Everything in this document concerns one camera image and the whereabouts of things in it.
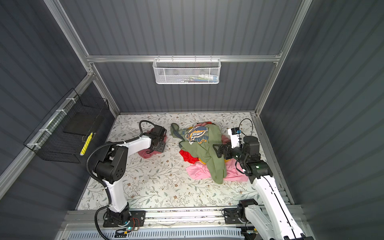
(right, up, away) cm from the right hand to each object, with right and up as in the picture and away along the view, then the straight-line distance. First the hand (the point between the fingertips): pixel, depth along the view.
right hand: (223, 145), depth 75 cm
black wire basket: (-78, +6, -2) cm, 79 cm away
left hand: (-40, -4, +25) cm, 47 cm away
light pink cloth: (-11, -17, +14) cm, 24 cm away
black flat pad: (-72, +11, 0) cm, 73 cm away
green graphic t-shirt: (-12, +1, +11) cm, 16 cm away
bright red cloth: (-19, -9, +16) cm, 26 cm away
